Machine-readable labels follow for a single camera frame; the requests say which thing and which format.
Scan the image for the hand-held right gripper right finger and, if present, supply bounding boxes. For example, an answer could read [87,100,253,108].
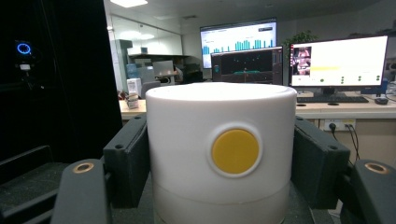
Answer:
[290,115,351,210]

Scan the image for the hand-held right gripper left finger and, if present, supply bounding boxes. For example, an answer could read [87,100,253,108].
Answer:
[102,113,151,209]

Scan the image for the white round lidded container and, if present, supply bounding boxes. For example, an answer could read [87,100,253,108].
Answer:
[145,81,299,224]

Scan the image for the black two-tier shelf rack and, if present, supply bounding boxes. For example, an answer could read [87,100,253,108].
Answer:
[0,144,335,224]

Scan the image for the power socket with plugs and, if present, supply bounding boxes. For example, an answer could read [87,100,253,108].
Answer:
[322,119,357,133]

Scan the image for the beige office desk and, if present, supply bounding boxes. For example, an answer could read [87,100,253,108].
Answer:
[119,91,396,167]

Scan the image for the black keyboard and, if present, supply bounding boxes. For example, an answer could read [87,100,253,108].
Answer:
[296,95,370,105]

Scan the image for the white box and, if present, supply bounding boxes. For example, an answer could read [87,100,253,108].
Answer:
[126,77,143,97]

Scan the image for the grey office chair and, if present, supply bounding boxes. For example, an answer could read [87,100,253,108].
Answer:
[140,80,162,100]

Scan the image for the blue water bottle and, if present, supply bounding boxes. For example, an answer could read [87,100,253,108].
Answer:
[125,63,138,79]

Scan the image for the black curtain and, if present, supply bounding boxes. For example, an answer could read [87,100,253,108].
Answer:
[0,0,123,164]

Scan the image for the bright white computer monitor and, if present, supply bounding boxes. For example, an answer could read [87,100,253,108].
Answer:
[288,35,389,89]

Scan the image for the dark computer monitor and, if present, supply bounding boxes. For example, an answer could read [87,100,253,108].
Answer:
[210,46,285,86]

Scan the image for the green potted plant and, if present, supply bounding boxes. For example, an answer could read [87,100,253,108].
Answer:
[282,29,322,49]

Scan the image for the ceiling light panel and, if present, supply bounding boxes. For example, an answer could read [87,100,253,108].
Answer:
[109,0,149,9]

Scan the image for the black plugged power cables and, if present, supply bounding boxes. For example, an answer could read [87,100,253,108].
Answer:
[329,123,361,162]

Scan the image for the small white camera on stand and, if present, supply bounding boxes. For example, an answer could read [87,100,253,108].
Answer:
[18,63,33,82]

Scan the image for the device with blue ring light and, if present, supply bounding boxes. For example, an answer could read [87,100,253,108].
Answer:
[13,39,34,59]

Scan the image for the large wall screen with charts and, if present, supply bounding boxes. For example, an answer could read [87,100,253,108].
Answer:
[200,18,278,70]

